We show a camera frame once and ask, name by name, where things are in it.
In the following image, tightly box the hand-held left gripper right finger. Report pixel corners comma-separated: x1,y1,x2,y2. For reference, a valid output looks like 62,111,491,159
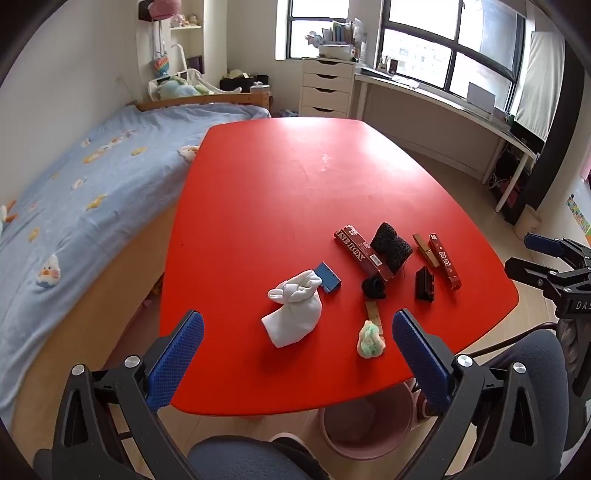
392,308,575,480

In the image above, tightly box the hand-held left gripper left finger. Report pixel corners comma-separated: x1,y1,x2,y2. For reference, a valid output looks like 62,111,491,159
51,310,205,480

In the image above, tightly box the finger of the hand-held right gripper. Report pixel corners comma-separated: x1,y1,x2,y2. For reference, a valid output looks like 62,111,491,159
524,233,591,267
504,257,571,301

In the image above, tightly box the green white fluffy ball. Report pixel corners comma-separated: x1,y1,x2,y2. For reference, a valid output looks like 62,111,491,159
356,320,386,358

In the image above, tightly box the small black clip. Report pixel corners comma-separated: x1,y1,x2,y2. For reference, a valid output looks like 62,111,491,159
414,265,437,303

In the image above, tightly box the narrow red box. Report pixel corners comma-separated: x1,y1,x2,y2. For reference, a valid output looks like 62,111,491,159
428,233,462,291

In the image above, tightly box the golden wooden clothespin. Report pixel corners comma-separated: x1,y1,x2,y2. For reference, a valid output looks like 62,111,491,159
412,233,441,268

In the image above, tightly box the pink waste bin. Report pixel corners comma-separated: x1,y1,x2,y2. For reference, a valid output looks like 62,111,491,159
318,381,437,460

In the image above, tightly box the black mesh cloth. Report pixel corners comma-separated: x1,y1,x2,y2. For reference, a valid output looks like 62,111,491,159
370,222,413,273

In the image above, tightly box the white sock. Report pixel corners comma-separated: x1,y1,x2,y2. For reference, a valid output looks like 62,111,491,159
261,270,323,349

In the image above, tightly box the small blue box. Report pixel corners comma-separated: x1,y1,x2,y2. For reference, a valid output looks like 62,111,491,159
315,261,342,294

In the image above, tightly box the person's right leg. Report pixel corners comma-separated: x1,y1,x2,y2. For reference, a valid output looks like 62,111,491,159
471,330,578,462

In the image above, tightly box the person's leg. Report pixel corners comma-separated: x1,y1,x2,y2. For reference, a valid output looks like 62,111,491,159
188,436,331,480
471,330,578,462

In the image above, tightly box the person's left leg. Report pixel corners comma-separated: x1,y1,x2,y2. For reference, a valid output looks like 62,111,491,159
188,436,331,480

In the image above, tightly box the dark red carton box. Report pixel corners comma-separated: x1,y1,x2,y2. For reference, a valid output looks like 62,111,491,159
333,224,394,282

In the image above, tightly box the white box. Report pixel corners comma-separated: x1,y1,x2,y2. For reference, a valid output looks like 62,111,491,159
466,82,497,114

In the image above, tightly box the long white desk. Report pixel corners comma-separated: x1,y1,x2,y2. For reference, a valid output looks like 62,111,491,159
353,67,541,213

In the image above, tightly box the black framed window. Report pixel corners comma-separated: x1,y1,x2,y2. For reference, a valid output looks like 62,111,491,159
274,0,527,114

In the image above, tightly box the white drawer cabinet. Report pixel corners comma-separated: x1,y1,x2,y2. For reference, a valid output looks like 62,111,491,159
300,58,356,120

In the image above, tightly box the green plush toy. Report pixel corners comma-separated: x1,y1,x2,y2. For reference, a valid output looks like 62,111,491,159
157,76,215,100

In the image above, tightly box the white storage basket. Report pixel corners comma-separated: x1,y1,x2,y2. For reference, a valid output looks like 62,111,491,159
318,44,356,61

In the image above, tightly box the black bag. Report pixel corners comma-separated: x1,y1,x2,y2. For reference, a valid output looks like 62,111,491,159
219,74,269,93

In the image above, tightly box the white baby crib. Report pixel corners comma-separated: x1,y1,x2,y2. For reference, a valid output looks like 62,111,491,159
148,44,218,99

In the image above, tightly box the row of books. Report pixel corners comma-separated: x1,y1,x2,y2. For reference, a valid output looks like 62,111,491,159
323,18,368,47

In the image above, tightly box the pink hat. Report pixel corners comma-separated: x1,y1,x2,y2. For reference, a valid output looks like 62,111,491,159
152,0,182,19

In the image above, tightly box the colourful wall poster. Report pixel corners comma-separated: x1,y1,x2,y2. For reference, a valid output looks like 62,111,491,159
566,194,591,234

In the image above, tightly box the black fuzzy hair tie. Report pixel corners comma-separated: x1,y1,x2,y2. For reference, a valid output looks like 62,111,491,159
361,276,387,302

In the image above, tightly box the wooden bed frame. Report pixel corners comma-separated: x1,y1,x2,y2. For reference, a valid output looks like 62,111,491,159
9,90,273,462

